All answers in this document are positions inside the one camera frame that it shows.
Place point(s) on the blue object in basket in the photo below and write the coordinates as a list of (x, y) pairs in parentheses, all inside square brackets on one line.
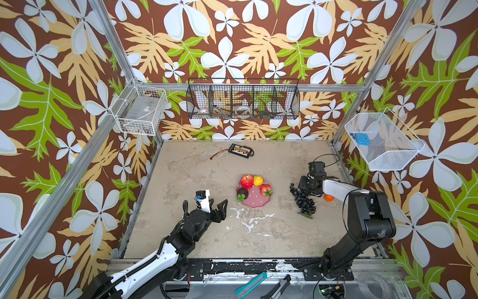
[(362, 139)]

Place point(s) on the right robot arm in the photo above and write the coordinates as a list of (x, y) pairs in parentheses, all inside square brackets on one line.
[(369, 218)]

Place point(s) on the teal utility knife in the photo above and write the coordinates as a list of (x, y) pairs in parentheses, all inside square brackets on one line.
[(244, 290)]

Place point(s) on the white wire basket left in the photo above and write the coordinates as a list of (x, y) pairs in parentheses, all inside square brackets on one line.
[(139, 109)]

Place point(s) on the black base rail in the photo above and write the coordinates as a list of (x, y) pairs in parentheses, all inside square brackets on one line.
[(309, 267)]

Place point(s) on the white mesh basket right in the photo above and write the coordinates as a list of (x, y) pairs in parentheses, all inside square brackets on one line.
[(393, 144)]

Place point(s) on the red apple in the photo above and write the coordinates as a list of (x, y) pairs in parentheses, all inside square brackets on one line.
[(247, 182)]

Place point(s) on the orange tangerine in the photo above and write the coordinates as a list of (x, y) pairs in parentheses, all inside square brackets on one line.
[(328, 198)]

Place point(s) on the black tool front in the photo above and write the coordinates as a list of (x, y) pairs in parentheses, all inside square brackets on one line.
[(278, 289)]

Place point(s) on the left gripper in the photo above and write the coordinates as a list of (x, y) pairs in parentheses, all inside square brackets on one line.
[(221, 212)]

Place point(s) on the black wire basket rear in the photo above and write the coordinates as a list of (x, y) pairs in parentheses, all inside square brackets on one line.
[(261, 98)]

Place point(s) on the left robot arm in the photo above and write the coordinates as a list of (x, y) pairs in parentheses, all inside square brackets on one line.
[(169, 261)]

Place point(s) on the black grape bunch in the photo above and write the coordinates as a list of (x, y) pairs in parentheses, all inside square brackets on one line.
[(306, 205)]

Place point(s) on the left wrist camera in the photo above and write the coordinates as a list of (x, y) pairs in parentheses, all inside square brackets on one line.
[(202, 200)]

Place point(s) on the red strawberry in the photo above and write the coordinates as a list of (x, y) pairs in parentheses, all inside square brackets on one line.
[(266, 190)]

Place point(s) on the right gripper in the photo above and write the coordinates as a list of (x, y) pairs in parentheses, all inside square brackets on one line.
[(301, 184)]

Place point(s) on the yellow lemon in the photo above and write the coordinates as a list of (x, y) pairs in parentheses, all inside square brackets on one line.
[(258, 180)]

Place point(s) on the pink polka dot plate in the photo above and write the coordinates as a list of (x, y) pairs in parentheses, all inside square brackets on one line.
[(255, 199)]

